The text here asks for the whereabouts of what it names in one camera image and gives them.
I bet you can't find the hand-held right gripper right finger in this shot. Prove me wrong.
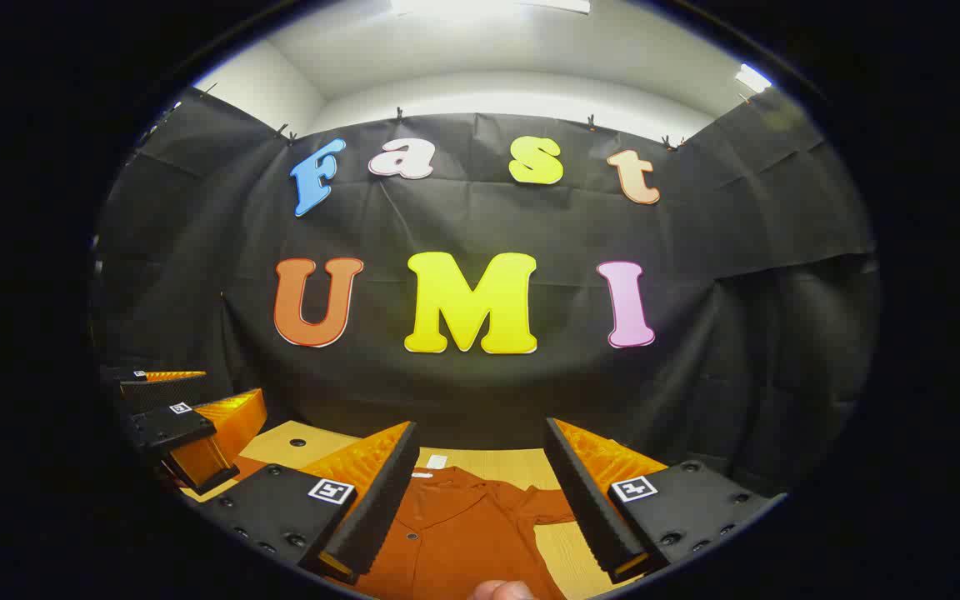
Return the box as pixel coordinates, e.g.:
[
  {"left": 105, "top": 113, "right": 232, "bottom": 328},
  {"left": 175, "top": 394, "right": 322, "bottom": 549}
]
[{"left": 544, "top": 417, "right": 787, "bottom": 584}]

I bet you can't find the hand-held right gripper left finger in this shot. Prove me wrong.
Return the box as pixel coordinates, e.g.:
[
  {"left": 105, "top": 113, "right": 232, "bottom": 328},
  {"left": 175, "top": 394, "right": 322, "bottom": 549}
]
[{"left": 197, "top": 421, "right": 420, "bottom": 584}]

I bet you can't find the orange button shirt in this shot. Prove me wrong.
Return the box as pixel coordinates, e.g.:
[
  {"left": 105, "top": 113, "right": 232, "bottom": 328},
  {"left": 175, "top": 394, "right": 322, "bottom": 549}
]
[{"left": 226, "top": 454, "right": 578, "bottom": 600}]

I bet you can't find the black backdrop cloth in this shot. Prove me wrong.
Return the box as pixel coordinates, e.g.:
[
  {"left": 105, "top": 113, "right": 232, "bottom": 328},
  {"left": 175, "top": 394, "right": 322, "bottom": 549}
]
[{"left": 92, "top": 83, "right": 877, "bottom": 501}]

